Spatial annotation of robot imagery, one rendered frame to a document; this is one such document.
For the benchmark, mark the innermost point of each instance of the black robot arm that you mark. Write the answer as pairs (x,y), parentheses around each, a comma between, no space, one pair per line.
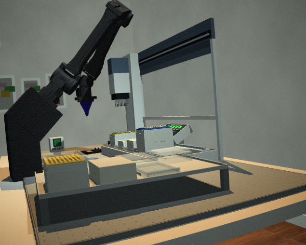
(99,41)

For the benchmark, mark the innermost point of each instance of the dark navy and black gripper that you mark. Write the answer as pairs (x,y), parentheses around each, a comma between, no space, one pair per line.
(85,98)

